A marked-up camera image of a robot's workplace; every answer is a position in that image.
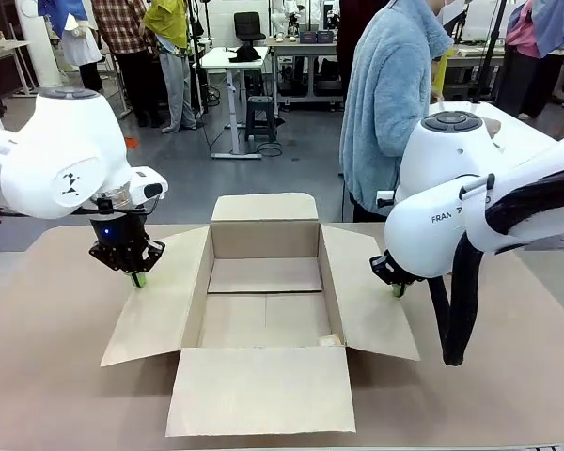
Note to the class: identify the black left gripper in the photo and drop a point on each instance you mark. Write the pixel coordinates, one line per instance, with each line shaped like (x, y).
(117, 232)

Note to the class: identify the person in yellow-green top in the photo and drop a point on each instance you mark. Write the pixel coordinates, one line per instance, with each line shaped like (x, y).
(174, 56)

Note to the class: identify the blue storage box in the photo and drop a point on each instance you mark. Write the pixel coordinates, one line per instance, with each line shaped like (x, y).
(317, 36)

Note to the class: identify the black tripod stand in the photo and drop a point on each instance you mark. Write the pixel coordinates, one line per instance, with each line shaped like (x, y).
(491, 51)

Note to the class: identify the white round pillar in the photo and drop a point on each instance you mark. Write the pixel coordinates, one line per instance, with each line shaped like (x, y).
(40, 42)

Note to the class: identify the brown cardboard box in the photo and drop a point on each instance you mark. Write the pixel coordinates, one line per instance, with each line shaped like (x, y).
(258, 390)

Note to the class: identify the black office chair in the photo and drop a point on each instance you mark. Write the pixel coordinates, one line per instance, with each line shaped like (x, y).
(250, 26)

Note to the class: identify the person in blue fleece jacket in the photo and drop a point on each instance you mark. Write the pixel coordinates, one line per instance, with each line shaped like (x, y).
(390, 103)

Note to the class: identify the dark plastic stool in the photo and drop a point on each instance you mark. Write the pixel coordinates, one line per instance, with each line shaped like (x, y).
(261, 117)

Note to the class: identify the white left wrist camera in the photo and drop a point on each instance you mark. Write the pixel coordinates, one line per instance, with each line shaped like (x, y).
(148, 185)

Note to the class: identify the white side table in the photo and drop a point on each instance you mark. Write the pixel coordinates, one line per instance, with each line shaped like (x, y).
(0, 49)

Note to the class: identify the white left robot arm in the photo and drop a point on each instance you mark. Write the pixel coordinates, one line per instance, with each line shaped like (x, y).
(51, 150)

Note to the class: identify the person in plaid shirt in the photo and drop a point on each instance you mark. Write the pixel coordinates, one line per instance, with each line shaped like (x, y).
(127, 37)

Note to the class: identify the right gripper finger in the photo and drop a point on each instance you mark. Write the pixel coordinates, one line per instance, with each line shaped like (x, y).
(380, 267)
(402, 287)

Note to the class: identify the black cap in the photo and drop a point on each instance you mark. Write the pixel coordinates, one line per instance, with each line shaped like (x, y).
(244, 54)

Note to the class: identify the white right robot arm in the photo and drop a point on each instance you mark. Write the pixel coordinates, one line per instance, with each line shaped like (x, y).
(432, 155)

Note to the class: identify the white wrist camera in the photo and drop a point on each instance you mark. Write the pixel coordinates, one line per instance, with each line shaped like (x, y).
(148, 185)
(385, 198)

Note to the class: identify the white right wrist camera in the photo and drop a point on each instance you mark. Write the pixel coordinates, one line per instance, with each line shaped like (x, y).
(385, 198)

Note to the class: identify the white height-adjustable desk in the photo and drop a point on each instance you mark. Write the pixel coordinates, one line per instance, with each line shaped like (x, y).
(232, 84)

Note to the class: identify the person in pink and blue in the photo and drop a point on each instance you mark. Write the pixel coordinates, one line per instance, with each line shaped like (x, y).
(531, 51)

